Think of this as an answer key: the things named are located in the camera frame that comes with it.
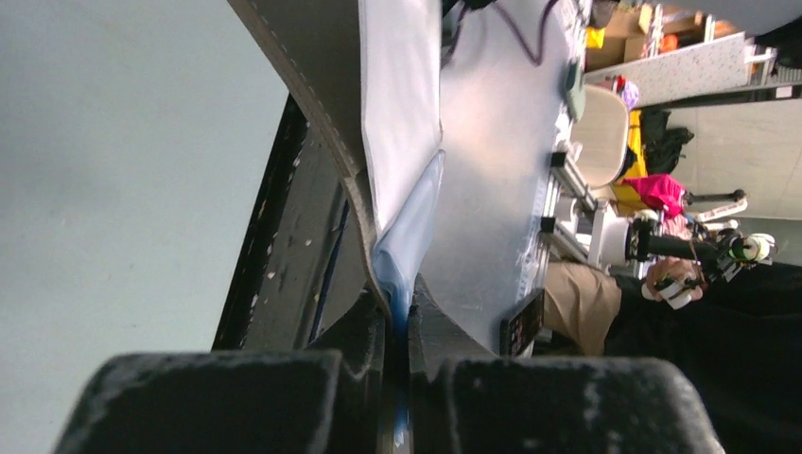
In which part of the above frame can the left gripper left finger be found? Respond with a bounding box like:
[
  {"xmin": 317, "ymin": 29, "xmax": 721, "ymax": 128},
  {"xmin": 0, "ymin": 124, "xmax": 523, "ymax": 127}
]
[{"xmin": 56, "ymin": 294, "xmax": 385, "ymax": 453}]

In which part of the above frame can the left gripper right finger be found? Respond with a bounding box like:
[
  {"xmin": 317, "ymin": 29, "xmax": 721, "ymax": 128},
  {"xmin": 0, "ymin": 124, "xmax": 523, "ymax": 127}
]
[{"xmin": 408, "ymin": 278, "xmax": 722, "ymax": 453}]

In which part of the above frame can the grey felt card holder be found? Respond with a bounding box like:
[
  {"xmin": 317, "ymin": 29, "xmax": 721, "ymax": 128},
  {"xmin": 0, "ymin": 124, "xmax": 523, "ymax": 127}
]
[{"xmin": 231, "ymin": 1, "xmax": 445, "ymax": 453}]

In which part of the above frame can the person in background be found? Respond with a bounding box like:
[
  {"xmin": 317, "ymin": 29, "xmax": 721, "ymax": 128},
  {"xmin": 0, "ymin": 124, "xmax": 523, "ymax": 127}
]
[{"xmin": 544, "ymin": 257, "xmax": 801, "ymax": 453}]

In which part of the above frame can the beige chair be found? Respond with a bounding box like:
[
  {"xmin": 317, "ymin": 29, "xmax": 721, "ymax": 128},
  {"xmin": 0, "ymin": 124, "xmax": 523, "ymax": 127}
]
[{"xmin": 570, "ymin": 85, "xmax": 630, "ymax": 189}]

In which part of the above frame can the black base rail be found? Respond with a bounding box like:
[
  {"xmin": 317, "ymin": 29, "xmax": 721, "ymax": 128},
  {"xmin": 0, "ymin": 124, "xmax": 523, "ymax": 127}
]
[{"xmin": 212, "ymin": 97, "xmax": 349, "ymax": 350}]

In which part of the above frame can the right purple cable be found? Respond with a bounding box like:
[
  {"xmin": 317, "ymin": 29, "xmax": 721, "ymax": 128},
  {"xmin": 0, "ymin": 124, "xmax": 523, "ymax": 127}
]
[{"xmin": 438, "ymin": 0, "xmax": 559, "ymax": 67}]

